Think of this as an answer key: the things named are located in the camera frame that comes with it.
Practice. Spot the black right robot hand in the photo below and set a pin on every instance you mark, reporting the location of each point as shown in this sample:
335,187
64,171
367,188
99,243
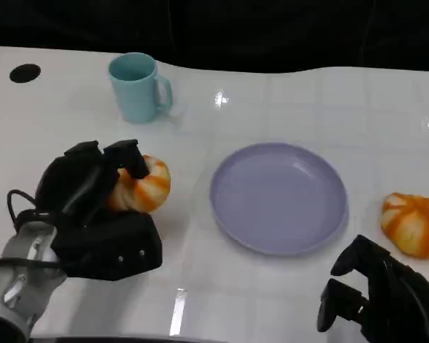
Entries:
397,307

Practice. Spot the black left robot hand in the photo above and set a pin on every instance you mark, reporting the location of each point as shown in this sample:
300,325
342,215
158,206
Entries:
71,189

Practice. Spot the orange and white bread roll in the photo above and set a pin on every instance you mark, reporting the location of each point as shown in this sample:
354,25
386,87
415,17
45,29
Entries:
153,189
414,225

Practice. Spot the pale green mug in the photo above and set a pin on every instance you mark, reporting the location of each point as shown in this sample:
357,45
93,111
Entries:
136,100

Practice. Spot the lilac plate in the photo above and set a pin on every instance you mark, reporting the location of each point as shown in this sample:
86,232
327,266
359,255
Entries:
279,200

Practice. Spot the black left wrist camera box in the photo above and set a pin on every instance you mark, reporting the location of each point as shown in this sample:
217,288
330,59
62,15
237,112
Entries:
111,246

